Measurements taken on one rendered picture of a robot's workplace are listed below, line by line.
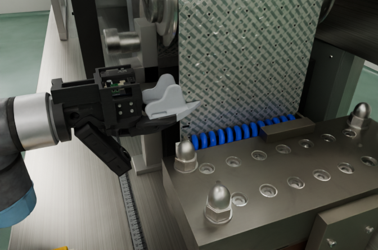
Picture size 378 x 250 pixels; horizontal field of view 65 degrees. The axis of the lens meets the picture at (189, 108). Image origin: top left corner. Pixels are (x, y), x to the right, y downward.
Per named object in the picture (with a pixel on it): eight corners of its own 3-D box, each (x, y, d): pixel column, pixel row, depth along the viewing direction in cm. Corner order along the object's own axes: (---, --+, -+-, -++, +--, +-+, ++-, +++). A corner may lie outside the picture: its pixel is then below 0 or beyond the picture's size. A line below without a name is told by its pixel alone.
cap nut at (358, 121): (342, 121, 55) (349, 99, 53) (357, 117, 56) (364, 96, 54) (358, 131, 52) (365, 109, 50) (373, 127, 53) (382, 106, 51)
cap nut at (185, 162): (170, 160, 46) (169, 137, 43) (193, 155, 47) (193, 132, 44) (178, 176, 43) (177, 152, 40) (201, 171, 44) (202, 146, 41)
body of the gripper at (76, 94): (145, 83, 39) (46, 98, 36) (149, 136, 44) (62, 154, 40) (134, 62, 45) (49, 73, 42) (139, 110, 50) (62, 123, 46)
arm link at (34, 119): (27, 162, 39) (33, 128, 46) (64, 154, 41) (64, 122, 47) (9, 113, 35) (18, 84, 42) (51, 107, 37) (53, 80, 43)
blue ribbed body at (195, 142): (185, 148, 52) (185, 131, 50) (291, 124, 58) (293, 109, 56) (193, 160, 49) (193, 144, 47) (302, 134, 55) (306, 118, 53)
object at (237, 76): (180, 141, 52) (178, 37, 42) (294, 117, 58) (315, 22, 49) (180, 143, 51) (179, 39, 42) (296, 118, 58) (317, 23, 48)
